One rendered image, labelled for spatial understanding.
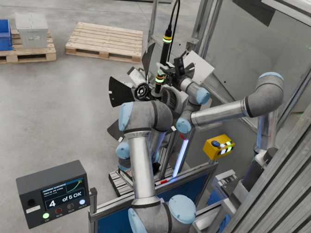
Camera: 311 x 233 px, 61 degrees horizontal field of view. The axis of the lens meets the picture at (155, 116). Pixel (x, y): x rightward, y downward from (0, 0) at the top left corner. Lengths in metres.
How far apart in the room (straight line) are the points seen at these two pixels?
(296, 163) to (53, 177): 0.88
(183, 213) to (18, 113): 2.69
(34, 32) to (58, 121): 1.54
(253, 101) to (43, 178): 0.90
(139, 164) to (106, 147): 1.91
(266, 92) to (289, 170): 0.43
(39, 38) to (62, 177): 3.36
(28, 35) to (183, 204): 3.63
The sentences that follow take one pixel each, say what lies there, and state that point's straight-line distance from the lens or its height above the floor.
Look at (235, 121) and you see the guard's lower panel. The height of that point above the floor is 0.93.
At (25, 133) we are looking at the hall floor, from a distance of 3.17.
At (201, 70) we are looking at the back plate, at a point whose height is 1.31.
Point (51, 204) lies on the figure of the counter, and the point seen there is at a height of 1.16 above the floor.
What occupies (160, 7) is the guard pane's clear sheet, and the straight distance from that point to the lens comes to 2.82.
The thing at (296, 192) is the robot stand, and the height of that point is 1.62.
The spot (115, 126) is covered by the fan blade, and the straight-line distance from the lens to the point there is 1.72.
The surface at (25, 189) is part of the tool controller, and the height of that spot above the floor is 1.25.
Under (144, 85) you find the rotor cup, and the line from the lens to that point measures 1.68.
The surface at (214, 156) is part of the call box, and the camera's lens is 1.66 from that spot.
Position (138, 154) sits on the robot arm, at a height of 1.39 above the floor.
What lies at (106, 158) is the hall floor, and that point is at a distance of 2.84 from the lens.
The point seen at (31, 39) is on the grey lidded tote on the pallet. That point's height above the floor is 0.30.
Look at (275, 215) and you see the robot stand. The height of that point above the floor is 1.50.
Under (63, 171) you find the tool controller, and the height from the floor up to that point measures 1.24.
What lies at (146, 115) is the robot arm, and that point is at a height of 1.50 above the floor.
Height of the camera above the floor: 2.18
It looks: 40 degrees down
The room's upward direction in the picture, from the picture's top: 12 degrees clockwise
